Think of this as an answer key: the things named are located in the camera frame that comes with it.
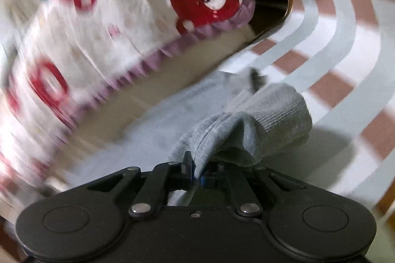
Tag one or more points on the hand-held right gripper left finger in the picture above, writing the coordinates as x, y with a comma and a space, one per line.
186, 170

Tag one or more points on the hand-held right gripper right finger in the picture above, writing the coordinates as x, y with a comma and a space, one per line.
207, 182

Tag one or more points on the grey-blue sweater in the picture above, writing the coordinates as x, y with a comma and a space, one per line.
277, 115

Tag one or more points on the white quilt with red print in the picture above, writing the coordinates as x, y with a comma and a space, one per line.
123, 19

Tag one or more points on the striped checkered rug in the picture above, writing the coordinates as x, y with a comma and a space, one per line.
339, 50

